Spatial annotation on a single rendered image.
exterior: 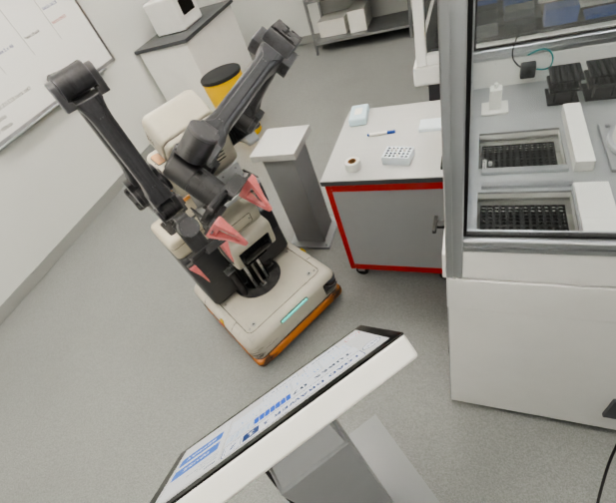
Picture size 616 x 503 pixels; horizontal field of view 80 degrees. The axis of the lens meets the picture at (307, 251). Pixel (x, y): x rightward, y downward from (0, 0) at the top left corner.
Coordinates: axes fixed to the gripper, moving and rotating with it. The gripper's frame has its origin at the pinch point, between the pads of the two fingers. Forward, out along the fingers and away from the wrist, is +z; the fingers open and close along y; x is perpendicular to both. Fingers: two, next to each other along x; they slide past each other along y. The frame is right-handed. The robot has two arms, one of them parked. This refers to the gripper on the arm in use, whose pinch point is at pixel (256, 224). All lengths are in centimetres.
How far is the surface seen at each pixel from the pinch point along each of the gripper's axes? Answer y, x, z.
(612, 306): 29, -18, 79
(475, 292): 24, 3, 58
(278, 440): -31.9, -3.7, 22.2
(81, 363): -32, 230, -33
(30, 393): -61, 246, -48
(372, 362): -15.0, -11.3, 28.6
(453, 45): 24.2, -37.4, 7.5
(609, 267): 29, -25, 66
